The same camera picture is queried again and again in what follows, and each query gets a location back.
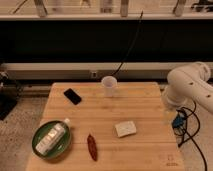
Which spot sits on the black smartphone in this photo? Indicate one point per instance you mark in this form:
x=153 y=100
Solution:
x=72 y=96

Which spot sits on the black equipment at left edge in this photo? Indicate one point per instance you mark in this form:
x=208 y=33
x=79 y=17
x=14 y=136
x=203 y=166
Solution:
x=8 y=102

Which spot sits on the green round plate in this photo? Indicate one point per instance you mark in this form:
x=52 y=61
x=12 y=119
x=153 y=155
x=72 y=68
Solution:
x=63 y=144

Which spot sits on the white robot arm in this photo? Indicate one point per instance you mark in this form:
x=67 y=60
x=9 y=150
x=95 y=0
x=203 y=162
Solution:
x=189 y=82

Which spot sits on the blue connector with black cables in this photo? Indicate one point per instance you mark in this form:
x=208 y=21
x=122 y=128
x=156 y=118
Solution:
x=180 y=128

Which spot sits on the dried red chili pepper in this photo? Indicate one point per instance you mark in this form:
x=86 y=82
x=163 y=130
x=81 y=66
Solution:
x=92 y=147

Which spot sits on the white plastic bottle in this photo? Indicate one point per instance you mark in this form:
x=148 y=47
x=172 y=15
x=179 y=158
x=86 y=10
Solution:
x=52 y=136

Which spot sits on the translucent plastic cup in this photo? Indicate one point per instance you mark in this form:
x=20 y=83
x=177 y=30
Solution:
x=109 y=83

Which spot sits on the white rectangular eraser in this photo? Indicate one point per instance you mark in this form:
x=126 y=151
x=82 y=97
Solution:
x=125 y=128

